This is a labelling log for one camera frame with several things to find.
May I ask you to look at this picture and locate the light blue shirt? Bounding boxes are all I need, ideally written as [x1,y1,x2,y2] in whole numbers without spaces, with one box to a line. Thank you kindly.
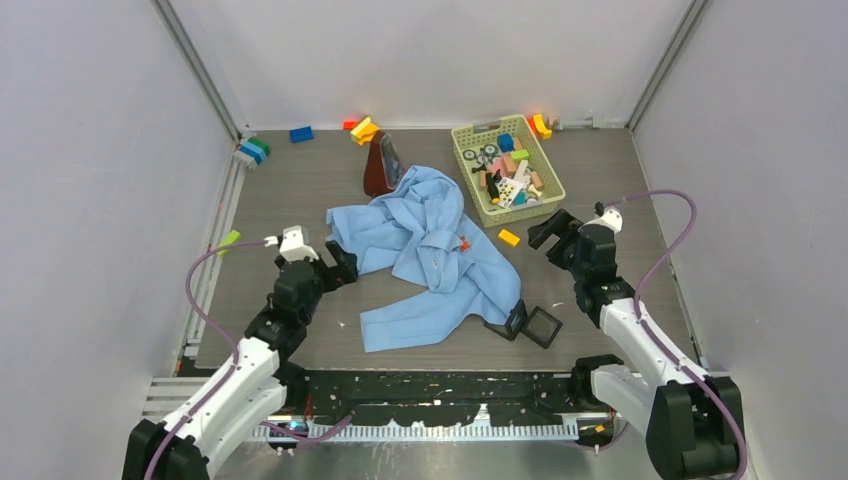
[326,166,521,353]

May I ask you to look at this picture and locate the orange brooch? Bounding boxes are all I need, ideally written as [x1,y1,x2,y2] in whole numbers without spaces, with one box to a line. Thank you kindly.
[459,236,471,253]

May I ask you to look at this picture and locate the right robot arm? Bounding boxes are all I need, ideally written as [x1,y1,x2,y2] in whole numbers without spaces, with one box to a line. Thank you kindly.
[528,207,748,479]

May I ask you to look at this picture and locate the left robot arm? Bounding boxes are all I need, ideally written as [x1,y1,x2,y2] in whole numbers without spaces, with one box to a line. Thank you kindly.
[121,227,358,479]

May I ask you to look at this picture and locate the small yellow brick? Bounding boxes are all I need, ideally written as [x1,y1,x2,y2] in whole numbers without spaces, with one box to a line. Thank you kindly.
[498,229,521,248]

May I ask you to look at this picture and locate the green block in basket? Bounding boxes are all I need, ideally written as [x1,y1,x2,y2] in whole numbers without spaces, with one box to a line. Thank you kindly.
[510,149,530,162]

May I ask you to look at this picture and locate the lime green block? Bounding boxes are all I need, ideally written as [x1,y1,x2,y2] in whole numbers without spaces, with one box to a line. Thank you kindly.
[216,230,241,256]

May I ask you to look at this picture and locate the yellow arch block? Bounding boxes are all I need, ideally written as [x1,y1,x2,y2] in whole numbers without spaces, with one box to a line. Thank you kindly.
[530,114,553,140]

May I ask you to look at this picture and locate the blue block in basket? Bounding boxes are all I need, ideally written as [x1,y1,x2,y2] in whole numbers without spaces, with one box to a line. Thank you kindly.
[497,133,515,152]

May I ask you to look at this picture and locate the brown wooden metronome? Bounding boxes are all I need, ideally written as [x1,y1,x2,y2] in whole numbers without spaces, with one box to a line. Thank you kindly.
[363,131,405,198]

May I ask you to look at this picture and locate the yellow-green plastic basket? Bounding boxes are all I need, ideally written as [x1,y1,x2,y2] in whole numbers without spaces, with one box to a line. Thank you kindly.
[451,114,566,228]

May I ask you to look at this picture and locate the yellow toy block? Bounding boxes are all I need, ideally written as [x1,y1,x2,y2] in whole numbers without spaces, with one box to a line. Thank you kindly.
[350,116,380,146]

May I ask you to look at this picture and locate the stacked blue green bricks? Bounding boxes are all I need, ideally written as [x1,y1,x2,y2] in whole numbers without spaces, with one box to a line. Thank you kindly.
[233,137,271,170]

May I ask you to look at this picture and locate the blue toy brick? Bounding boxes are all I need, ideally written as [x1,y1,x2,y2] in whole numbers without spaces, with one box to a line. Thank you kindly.
[289,126,314,143]

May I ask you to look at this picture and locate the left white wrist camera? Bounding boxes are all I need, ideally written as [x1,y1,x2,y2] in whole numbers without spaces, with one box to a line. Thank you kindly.
[263,225,320,262]

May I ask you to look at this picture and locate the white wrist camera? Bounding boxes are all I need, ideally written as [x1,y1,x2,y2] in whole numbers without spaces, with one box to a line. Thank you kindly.
[263,225,320,262]
[590,202,623,234]

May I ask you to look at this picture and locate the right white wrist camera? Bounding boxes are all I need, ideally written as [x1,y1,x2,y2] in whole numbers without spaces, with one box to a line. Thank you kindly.
[590,202,623,234]

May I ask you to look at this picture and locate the black square frame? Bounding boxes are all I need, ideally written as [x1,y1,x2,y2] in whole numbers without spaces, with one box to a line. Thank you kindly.
[483,299,528,342]
[521,306,563,349]

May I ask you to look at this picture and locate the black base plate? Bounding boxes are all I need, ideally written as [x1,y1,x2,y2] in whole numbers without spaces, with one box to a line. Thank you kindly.
[283,370,611,427]

